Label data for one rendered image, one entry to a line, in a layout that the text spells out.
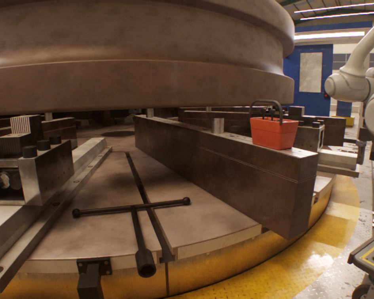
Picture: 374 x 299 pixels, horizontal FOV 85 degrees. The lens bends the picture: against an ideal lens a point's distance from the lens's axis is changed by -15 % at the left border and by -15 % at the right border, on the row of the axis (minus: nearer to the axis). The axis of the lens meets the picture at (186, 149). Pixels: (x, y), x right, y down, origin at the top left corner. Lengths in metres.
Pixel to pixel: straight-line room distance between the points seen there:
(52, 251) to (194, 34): 1.46
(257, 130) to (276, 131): 0.11
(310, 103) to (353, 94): 5.36
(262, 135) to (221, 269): 0.69
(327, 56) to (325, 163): 4.43
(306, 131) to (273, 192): 1.12
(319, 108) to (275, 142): 5.30
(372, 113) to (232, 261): 0.92
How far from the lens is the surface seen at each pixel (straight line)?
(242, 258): 1.32
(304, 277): 1.44
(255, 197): 1.19
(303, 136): 2.14
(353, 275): 1.57
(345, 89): 1.00
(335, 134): 3.45
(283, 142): 1.07
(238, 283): 1.32
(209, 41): 1.71
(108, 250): 1.03
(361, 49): 1.03
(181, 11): 1.66
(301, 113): 2.25
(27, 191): 1.16
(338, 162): 2.22
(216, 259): 1.20
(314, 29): 6.44
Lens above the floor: 0.91
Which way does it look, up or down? 13 degrees down
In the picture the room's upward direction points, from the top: straight up
